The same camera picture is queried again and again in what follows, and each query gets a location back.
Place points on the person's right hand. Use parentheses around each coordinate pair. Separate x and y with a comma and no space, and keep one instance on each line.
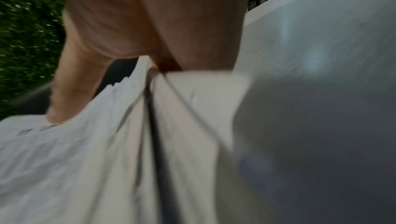
(130,22)

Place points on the white cloth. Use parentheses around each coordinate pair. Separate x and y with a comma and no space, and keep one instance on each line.
(102,159)

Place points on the green foliage hedge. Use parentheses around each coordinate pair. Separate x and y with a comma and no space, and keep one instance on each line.
(27,34)

